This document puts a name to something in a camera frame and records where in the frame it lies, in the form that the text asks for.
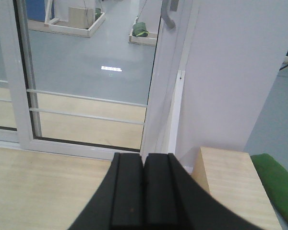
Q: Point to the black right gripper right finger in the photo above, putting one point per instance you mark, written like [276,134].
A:
[174,201]

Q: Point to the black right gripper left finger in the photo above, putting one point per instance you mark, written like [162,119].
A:
[117,204]

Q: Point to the white framed sliding glass door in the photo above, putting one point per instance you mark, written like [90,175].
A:
[95,96]

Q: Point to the grey metal door handle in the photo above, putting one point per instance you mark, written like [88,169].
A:
[164,15]

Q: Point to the light wooden box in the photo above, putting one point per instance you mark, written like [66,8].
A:
[231,178]

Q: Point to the green cloth bag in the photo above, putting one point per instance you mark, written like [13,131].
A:
[274,178]

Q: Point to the fixed white glass panel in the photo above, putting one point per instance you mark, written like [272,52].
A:
[10,68]

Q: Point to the white wooden floor frame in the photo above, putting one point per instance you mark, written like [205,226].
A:
[151,40]
[56,17]

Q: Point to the green bag in frame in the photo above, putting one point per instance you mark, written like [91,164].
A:
[139,30]

